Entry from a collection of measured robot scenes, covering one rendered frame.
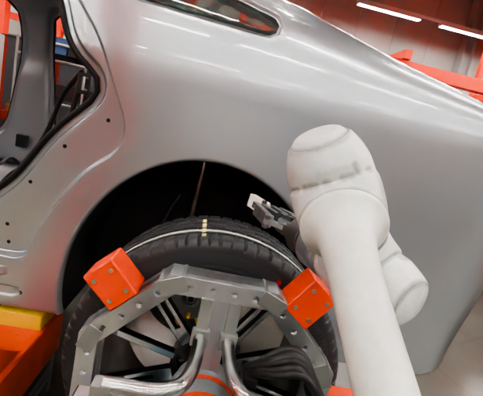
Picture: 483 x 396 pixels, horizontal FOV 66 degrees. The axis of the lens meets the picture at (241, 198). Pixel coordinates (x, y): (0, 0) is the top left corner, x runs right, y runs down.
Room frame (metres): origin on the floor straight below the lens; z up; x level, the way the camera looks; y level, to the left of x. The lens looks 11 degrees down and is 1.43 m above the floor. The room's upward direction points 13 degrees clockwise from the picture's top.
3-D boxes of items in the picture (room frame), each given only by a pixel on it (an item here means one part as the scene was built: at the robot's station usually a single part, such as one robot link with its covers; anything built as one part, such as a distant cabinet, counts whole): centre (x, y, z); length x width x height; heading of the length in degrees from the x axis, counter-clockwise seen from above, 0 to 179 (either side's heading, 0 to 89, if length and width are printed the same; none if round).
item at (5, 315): (1.09, 0.60, 0.70); 0.14 x 0.14 x 0.05; 5
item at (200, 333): (0.59, 0.08, 1.03); 0.19 x 0.18 x 0.11; 5
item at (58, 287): (1.23, 0.10, 1.03); 0.83 x 0.32 x 0.58; 95
